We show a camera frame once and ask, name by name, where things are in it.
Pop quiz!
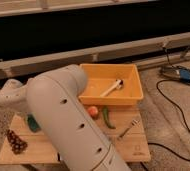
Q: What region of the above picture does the teal green sponge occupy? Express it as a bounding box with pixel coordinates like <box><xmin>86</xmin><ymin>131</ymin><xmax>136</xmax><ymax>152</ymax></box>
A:
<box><xmin>27</xmin><ymin>115</ymin><xmax>40</xmax><ymax>132</ymax></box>

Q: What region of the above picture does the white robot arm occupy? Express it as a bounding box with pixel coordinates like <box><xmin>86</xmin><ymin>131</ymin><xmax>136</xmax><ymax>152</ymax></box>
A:
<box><xmin>0</xmin><ymin>65</ymin><xmax>131</xmax><ymax>171</ymax></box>

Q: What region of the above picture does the yellow plastic bin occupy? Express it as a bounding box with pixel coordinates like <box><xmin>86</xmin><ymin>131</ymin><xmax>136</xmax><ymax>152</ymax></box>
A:
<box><xmin>79</xmin><ymin>64</ymin><xmax>143</xmax><ymax>105</ymax></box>

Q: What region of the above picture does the orange peach fruit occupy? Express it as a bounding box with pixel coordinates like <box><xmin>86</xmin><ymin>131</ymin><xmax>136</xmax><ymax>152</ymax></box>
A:
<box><xmin>87</xmin><ymin>106</ymin><xmax>99</xmax><ymax>119</ymax></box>

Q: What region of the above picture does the green chili pepper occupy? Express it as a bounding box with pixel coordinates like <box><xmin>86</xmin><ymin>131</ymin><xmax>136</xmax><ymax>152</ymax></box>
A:
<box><xmin>102</xmin><ymin>106</ymin><xmax>116</xmax><ymax>129</ymax></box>

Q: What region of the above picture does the wooden board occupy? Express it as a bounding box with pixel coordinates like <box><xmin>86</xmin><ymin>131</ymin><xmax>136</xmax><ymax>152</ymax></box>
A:
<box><xmin>0</xmin><ymin>106</ymin><xmax>151</xmax><ymax>165</ymax></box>

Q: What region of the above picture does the metal fork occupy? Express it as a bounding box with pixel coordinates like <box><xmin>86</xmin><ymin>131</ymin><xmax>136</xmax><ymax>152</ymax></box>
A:
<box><xmin>117</xmin><ymin>119</ymin><xmax>139</xmax><ymax>140</ymax></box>

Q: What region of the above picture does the blue power device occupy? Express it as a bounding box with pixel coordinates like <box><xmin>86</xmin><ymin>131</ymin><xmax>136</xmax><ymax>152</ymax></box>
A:
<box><xmin>160</xmin><ymin>66</ymin><xmax>190</xmax><ymax>83</ymax></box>

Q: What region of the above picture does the dark grape bunch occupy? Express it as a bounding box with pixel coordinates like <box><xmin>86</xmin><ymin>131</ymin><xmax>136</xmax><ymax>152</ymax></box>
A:
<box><xmin>6</xmin><ymin>130</ymin><xmax>28</xmax><ymax>154</ymax></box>

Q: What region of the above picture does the black power cable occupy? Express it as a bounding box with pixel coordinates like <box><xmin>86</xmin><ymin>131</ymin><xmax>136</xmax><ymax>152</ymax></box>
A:
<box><xmin>147</xmin><ymin>46</ymin><xmax>190</xmax><ymax>163</ymax></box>

